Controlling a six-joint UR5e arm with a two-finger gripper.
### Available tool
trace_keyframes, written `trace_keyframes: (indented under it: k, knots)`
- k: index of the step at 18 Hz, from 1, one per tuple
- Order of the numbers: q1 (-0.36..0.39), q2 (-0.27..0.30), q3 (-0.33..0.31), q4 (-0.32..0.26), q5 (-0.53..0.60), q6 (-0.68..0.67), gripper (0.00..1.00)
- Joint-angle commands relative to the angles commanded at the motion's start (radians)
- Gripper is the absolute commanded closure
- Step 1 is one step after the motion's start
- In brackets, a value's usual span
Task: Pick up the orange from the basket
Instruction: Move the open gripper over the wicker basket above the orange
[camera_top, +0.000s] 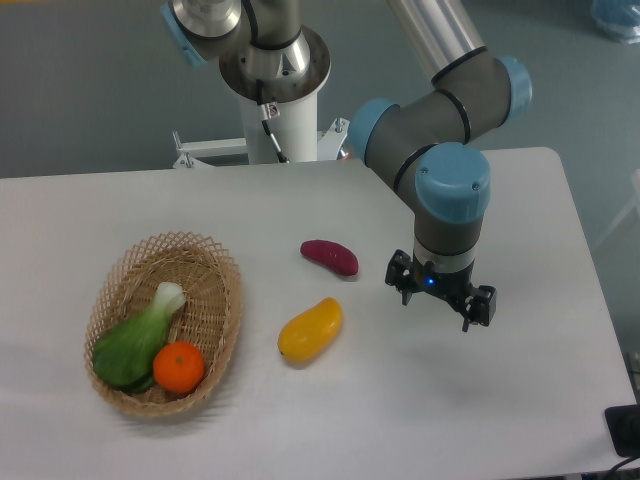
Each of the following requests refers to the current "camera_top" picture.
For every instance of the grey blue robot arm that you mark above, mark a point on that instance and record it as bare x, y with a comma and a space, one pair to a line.
421, 151

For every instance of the green bok choy toy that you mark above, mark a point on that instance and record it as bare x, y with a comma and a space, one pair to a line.
123, 357

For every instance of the orange fruit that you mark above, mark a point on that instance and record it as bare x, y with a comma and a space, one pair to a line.
179, 367

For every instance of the purple sweet potato toy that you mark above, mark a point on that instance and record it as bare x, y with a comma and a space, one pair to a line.
331, 255

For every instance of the blue object in corner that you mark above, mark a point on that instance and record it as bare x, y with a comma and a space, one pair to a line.
619, 19

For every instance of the black device at table edge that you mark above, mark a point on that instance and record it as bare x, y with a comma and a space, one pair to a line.
623, 427

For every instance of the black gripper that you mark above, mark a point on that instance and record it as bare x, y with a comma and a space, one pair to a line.
447, 278

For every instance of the woven wicker basket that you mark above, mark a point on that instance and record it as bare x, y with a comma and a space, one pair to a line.
209, 320

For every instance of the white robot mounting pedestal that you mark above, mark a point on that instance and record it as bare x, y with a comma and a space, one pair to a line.
277, 92

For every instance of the yellow mango toy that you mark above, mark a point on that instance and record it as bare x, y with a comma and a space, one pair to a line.
308, 334

